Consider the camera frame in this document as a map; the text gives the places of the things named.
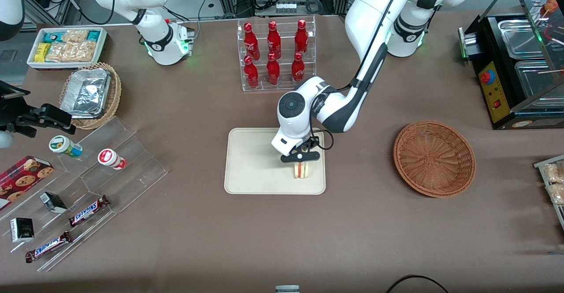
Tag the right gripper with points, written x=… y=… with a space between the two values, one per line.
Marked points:
x=9 y=116

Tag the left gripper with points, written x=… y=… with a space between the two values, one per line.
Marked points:
x=310 y=143

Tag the triangular sandwich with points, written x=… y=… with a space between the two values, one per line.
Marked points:
x=301 y=172

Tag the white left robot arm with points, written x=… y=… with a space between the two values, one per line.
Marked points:
x=374 y=11

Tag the aluminium foil tray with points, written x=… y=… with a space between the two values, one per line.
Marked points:
x=86 y=92

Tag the cream rectangular tray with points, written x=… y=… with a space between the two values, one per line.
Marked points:
x=251 y=161

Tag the small light wicker basket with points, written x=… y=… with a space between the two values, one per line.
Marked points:
x=114 y=94

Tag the large round brown wicker basket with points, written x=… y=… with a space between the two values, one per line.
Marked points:
x=434 y=158

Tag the grey tray with snacks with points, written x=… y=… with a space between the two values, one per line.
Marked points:
x=557 y=216

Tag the green lid white cup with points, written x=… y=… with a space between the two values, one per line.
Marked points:
x=64 y=145

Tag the red lid white cup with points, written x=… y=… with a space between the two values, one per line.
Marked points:
x=110 y=157

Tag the red cookie box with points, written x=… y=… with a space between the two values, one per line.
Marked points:
x=22 y=178

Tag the large clear cracker bag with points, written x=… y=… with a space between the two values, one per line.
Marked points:
x=72 y=51

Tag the yellow snack packet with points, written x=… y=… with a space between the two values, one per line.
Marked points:
x=42 y=53

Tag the clear acrylic bottle rack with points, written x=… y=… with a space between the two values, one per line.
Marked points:
x=284 y=83

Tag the small black box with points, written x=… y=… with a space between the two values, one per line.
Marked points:
x=53 y=202
x=22 y=230

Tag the white plastic snack bin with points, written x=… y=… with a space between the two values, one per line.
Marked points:
x=103 y=48

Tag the teal snack packet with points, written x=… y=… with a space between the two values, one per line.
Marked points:
x=94 y=35
x=53 y=36

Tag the clear acrylic stepped stand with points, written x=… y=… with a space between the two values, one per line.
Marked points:
x=132 y=169

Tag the small clear cracker bag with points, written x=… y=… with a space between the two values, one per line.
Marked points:
x=75 y=35

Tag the red cola bottle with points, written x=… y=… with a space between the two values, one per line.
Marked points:
x=251 y=75
x=274 y=42
x=301 y=39
x=273 y=72
x=250 y=42
x=298 y=70

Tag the brown Snickers bar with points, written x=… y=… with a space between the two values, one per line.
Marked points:
x=88 y=211
x=47 y=247

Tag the grey box at table edge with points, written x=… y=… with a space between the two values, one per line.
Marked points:
x=287 y=289

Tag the white power strip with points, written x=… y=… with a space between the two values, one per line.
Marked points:
x=286 y=7

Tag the black food warmer machine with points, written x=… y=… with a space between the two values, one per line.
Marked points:
x=495 y=86

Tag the steel warmer pan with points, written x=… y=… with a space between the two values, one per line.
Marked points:
x=522 y=39
x=535 y=83

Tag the clear fried snack bag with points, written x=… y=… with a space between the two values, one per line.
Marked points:
x=554 y=173
x=557 y=194

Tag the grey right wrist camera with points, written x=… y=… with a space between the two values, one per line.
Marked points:
x=5 y=139

